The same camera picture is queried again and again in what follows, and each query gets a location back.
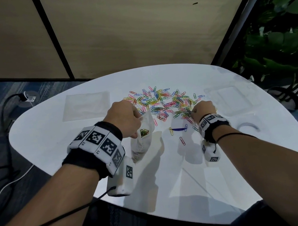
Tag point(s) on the marker wristband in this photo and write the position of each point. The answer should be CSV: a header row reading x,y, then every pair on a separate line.
x,y
95,151
213,125

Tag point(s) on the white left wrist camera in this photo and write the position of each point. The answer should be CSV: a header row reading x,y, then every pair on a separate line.
x,y
120,181

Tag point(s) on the right marker wristband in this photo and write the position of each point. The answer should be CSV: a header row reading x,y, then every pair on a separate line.
x,y
213,125

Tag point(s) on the person's right hand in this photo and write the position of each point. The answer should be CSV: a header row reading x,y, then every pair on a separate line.
x,y
203,110

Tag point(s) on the clear plastic box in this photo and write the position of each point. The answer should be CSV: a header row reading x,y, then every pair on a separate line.
x,y
248,125

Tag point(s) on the person's right forearm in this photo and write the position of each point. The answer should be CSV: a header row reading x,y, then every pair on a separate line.
x,y
282,175

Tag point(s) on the black plant stand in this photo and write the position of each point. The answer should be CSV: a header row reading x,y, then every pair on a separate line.
x,y
287,96

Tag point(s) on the clear plastic bag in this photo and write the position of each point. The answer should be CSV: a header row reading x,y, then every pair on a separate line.
x,y
142,140
85,105

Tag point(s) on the clear plastic box lid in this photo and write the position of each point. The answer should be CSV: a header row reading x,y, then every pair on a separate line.
x,y
230,101

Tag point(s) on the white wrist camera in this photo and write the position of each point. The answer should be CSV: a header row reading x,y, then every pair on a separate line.
x,y
120,181
211,153

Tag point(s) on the left marker wristband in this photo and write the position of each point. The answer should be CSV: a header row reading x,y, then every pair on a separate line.
x,y
95,151

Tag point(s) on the floor power socket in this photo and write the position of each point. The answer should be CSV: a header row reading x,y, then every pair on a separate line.
x,y
29,97

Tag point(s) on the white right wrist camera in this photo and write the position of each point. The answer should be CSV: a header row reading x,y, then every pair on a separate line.
x,y
211,153

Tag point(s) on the pile of coloured paper clips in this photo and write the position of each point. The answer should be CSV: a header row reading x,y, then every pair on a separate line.
x,y
164,100

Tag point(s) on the person's left hand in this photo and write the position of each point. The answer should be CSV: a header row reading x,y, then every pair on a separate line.
x,y
124,118

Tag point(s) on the green leafy plant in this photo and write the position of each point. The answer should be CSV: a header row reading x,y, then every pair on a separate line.
x,y
283,33

